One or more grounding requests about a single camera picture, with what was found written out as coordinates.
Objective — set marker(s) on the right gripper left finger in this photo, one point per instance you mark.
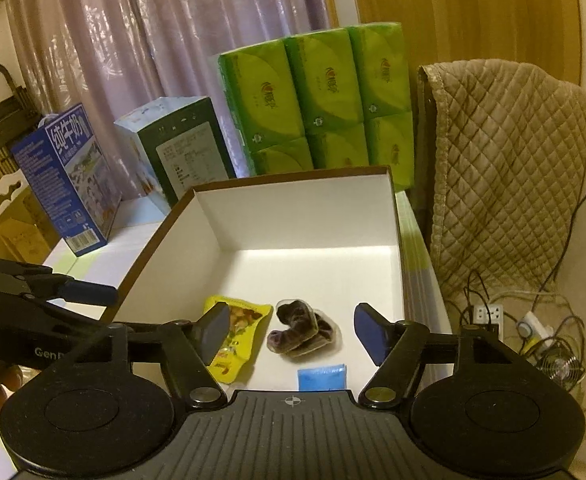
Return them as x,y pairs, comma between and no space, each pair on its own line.
188,349

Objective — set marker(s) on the cow picture milk box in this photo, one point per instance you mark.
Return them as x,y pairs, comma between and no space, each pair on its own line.
177,144

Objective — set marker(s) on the small floor fan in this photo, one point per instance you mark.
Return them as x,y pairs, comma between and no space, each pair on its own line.
561,366

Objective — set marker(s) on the pink curtain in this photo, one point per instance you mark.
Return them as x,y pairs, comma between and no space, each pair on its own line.
112,56

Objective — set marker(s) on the black folding trolley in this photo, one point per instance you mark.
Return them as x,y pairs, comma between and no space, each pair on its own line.
18,118

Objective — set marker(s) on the green tissue pack bundle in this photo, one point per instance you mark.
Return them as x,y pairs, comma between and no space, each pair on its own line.
331,99

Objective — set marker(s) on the cardboard boxes pile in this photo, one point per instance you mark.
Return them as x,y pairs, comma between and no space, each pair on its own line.
24,225

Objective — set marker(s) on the yellow snack pouch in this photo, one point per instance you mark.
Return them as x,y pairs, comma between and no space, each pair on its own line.
245,319

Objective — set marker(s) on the white power strip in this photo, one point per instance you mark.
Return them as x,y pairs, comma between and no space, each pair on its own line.
528,328

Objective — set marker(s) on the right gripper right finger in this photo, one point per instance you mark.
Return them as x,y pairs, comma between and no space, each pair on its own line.
396,349

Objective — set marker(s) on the wooden door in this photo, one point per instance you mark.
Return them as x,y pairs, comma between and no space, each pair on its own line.
546,33

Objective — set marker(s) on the brown shoe box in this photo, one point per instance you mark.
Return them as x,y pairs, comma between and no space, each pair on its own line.
333,238

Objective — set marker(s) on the blue milk carton box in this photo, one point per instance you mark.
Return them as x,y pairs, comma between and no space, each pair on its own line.
70,176

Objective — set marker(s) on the blue hand cream tube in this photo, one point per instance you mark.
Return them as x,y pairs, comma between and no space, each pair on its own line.
322,378

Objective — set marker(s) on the dark velvet scrunchie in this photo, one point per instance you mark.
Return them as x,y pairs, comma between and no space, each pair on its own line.
306,331

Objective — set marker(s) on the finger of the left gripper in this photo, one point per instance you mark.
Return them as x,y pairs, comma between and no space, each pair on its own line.
44,284

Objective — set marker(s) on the quilted beige chair cover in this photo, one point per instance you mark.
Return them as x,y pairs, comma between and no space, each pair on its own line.
508,149

